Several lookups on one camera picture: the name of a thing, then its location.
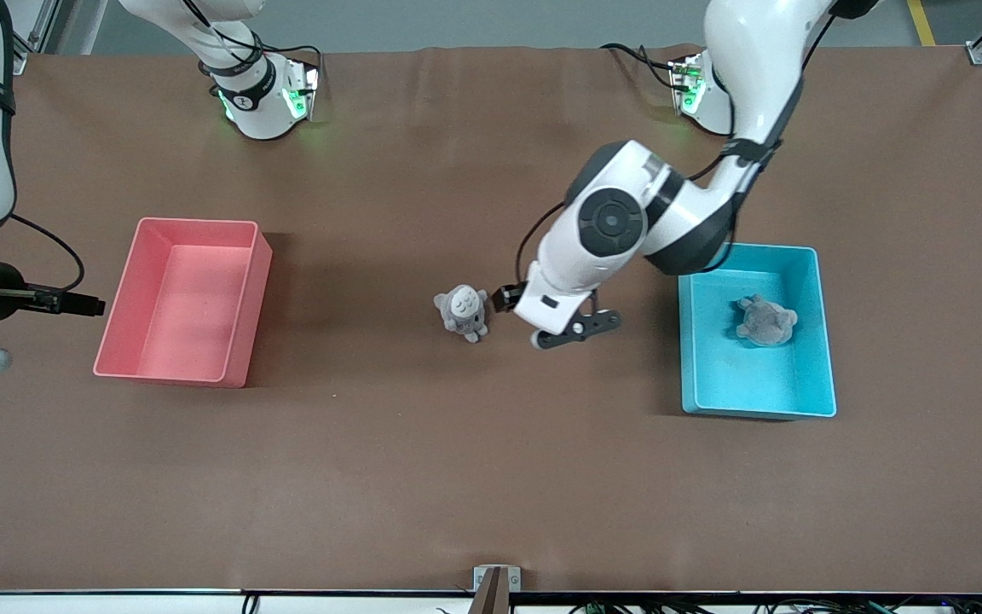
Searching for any dark grey plush toy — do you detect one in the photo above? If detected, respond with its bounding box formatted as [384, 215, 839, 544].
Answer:
[734, 293, 800, 348]

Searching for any pink plastic box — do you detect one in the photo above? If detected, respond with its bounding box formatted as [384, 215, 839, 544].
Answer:
[93, 217, 274, 389]

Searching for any blue plastic box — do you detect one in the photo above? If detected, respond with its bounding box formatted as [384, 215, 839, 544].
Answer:
[678, 241, 838, 420]

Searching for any brown table cover sheet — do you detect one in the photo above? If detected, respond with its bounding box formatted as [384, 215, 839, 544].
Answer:
[0, 44, 982, 595]

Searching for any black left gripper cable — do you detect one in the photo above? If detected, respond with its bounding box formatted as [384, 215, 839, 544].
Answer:
[515, 200, 569, 291]

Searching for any black left arm base cable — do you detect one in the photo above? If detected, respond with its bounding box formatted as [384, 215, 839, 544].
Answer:
[600, 42, 688, 90]

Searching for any black arm base cable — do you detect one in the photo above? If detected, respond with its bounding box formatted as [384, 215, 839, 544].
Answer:
[184, 0, 324, 84]
[600, 42, 688, 90]

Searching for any metal table edge bracket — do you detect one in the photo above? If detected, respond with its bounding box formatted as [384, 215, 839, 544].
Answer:
[473, 565, 523, 614]

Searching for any white table edge rail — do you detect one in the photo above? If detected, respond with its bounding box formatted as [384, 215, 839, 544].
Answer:
[0, 588, 982, 614]

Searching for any black right arm base cable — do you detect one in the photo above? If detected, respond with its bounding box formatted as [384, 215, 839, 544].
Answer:
[184, 0, 324, 84]

